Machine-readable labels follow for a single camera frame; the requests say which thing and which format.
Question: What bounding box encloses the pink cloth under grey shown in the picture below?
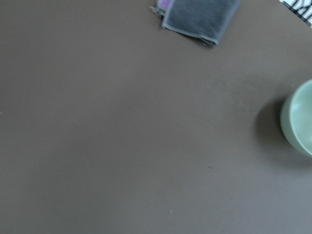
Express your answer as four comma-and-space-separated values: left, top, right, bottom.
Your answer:
150, 0, 172, 16

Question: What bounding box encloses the grey folded cloth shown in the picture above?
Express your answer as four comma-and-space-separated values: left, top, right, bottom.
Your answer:
162, 0, 241, 46

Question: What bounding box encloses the green bowl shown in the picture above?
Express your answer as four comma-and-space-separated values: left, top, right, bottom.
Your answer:
280, 80, 312, 157

